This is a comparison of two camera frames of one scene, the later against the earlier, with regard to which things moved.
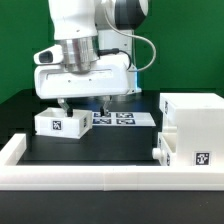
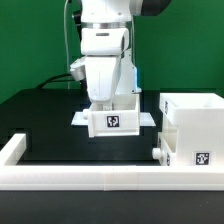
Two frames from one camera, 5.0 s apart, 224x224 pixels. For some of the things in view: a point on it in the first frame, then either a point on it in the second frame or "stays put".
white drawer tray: [54, 122] to [121, 121]
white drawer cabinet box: [198, 121] stays put
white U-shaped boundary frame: [15, 176] stays put
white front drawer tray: [166, 152] stays put
